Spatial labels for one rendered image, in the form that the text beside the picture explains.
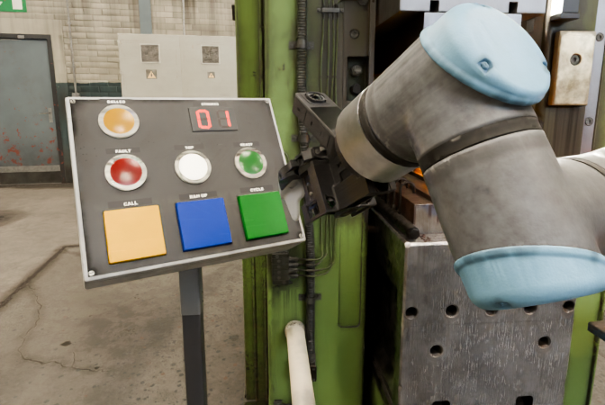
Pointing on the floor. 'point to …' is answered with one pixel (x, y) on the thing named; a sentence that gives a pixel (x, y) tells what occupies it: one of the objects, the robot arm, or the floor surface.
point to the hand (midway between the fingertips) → (288, 189)
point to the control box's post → (194, 335)
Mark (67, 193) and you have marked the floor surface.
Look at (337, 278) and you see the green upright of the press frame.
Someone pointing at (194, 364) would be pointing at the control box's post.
